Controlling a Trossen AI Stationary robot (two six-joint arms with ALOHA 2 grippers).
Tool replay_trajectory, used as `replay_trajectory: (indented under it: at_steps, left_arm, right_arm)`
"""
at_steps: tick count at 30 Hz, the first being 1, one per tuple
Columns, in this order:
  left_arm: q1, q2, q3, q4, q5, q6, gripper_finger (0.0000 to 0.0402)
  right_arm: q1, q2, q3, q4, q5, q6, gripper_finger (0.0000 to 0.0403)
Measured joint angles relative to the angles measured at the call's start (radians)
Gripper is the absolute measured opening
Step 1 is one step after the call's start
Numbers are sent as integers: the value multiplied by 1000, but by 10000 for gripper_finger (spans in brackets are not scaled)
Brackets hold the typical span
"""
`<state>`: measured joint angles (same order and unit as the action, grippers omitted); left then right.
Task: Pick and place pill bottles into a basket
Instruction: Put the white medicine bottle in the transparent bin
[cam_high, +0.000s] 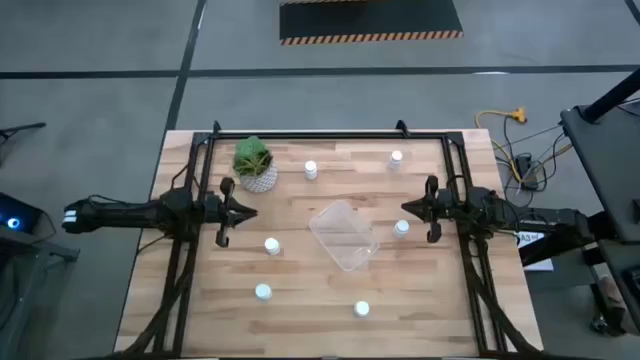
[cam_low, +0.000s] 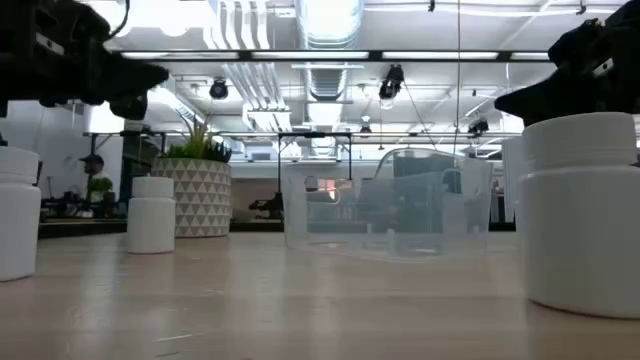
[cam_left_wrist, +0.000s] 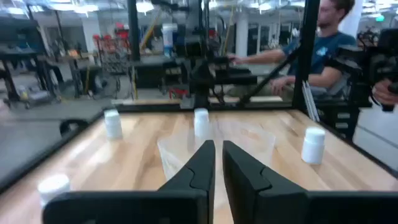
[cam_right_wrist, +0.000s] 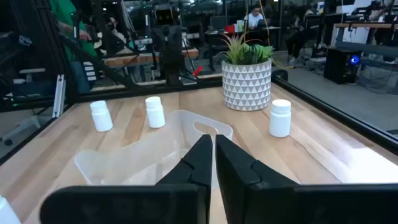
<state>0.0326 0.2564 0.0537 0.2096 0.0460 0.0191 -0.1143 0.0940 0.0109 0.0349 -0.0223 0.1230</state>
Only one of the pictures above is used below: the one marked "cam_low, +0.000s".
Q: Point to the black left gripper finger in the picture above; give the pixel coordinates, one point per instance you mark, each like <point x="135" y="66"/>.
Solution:
<point x="135" y="77"/>
<point x="129" y="107"/>

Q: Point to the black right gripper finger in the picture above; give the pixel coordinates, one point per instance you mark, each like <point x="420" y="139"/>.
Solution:
<point x="530" y="105"/>

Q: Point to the white plastic pill bottle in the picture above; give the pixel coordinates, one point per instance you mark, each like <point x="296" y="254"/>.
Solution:
<point x="150" y="220"/>
<point x="17" y="225"/>
<point x="585" y="225"/>

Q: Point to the clear plastic basket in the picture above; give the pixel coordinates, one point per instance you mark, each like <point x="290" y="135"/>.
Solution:
<point x="350" y="220"/>

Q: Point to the person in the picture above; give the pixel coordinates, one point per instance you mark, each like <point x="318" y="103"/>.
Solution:
<point x="92" y="165"/>

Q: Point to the green succulent plant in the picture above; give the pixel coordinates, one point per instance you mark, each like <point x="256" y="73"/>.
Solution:
<point x="197" y="147"/>

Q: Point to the small green background plant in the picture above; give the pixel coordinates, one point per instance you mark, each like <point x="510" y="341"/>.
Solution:
<point x="100" y="184"/>

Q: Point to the white grey triangle-pattern pot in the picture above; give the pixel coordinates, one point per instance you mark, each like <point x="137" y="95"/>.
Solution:
<point x="190" y="200"/>

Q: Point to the black overhead light bar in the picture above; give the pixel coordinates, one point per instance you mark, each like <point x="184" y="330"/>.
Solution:
<point x="375" y="55"/>

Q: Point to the black ceiling-hung camera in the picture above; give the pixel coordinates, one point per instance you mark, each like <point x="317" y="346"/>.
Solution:
<point x="218" y="89"/>
<point x="478" y="126"/>
<point x="391" y="82"/>

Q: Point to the black aluminium rig frame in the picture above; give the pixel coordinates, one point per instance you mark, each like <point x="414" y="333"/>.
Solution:
<point x="80" y="227"/>

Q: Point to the silver ventilation duct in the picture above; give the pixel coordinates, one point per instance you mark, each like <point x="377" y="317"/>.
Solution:
<point x="327" y="25"/>

